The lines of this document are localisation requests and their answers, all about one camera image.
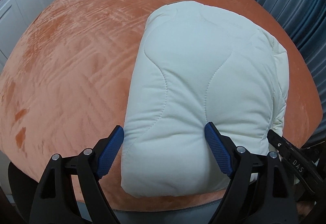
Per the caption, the blue-grey curtain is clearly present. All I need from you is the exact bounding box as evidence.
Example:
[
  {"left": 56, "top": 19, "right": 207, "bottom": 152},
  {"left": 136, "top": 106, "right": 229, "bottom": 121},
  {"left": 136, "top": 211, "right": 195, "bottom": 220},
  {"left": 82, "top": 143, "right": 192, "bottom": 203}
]
[{"left": 248, "top": 0, "right": 326, "bottom": 117}]

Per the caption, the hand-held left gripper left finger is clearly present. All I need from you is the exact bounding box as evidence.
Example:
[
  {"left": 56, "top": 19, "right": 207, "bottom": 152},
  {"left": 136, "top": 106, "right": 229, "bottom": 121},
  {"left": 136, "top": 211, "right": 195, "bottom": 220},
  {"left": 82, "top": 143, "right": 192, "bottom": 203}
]
[{"left": 31, "top": 125, "right": 124, "bottom": 224}]

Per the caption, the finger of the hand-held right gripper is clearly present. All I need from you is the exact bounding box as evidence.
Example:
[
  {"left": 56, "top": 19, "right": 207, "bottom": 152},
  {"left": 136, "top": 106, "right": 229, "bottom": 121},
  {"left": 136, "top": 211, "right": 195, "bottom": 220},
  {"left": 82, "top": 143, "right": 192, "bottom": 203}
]
[{"left": 267, "top": 129, "right": 306, "bottom": 176}]

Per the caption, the cream quilted jacket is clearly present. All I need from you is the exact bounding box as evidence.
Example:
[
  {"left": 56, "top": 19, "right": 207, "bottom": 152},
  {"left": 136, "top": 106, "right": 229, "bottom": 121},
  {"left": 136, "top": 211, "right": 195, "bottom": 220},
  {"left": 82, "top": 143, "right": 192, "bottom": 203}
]
[{"left": 120, "top": 1, "right": 289, "bottom": 198}]

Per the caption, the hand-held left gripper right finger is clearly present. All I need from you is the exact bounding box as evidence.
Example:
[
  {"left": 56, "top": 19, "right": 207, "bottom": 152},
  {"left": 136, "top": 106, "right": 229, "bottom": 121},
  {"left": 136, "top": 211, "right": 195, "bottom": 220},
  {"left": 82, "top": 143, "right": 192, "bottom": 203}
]
[{"left": 204, "top": 122, "right": 297, "bottom": 224}]

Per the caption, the orange plush blanket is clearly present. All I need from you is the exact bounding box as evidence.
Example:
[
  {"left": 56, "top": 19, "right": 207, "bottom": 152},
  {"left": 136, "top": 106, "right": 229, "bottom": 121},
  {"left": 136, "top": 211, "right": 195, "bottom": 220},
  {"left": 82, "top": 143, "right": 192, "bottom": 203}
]
[{"left": 0, "top": 0, "right": 322, "bottom": 204}]

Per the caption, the grey bed footboard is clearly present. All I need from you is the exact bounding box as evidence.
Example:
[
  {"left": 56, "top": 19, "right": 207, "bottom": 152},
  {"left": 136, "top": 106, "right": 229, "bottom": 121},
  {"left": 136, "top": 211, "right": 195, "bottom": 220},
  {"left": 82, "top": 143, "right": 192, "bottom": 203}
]
[{"left": 8, "top": 160, "right": 225, "bottom": 224}]

